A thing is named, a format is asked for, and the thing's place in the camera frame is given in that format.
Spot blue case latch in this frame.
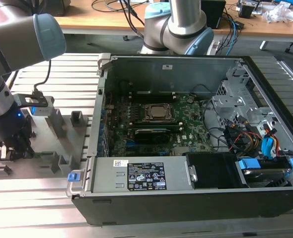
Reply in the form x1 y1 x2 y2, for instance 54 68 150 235
68 172 81 183

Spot large black box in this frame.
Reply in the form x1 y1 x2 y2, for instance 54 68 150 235
31 0 72 17

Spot black power supply label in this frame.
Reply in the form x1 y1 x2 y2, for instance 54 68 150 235
127 162 165 191

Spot red yellow black wires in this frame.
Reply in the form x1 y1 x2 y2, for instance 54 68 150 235
234 128 282 155

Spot black camera cable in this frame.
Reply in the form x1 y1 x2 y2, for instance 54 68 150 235
32 59 53 96

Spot grey power supply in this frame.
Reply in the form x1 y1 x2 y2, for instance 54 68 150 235
91 156 195 192

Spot white power strip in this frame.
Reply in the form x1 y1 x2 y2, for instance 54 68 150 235
207 40 221 56

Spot black upright box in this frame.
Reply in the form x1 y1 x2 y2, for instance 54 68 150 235
200 0 227 30

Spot blue flat wire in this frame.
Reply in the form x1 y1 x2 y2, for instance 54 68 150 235
261 135 279 160

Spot black desk cables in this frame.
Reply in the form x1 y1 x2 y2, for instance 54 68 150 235
91 0 149 38

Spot grey parts rack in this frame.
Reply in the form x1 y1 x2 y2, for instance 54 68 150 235
0 95 93 181

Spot silver CPU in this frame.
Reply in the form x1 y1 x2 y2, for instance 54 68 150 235
149 105 172 118

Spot crumpled clear plastic bag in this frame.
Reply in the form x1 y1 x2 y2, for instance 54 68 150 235
261 1 293 25

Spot wooden desk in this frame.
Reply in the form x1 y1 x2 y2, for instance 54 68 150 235
51 0 293 54

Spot black plastic shroud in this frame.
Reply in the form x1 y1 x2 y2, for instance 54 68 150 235
184 152 247 190

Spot green motherboard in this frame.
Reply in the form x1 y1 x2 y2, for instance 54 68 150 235
103 92 227 157

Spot blue cables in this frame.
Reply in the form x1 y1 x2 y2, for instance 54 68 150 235
226 18 239 57

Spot thin black wires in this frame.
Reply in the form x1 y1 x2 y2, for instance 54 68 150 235
190 83 230 152

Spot hard disk in blue carrier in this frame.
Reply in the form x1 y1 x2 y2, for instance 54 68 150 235
236 158 293 188

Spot metal socket cover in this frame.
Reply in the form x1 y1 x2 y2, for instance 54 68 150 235
142 102 176 122

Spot black RAM slot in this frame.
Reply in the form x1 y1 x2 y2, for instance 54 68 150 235
131 125 183 132
130 120 182 127
130 95 177 100

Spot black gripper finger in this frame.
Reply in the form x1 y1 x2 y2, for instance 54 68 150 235
0 145 16 161
16 135 35 159

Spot metal drive cage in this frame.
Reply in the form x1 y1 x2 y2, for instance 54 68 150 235
211 61 279 130

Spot green RAM stick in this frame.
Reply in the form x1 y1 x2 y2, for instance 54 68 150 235
34 152 54 159

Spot white barcode sticker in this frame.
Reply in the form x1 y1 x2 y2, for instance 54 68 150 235
112 159 130 168

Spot black camera bracket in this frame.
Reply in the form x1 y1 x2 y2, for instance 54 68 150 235
16 92 56 109

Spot black open PC case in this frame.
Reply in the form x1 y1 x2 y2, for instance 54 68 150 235
66 53 293 227

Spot small black device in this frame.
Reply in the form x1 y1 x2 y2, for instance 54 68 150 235
237 3 256 19

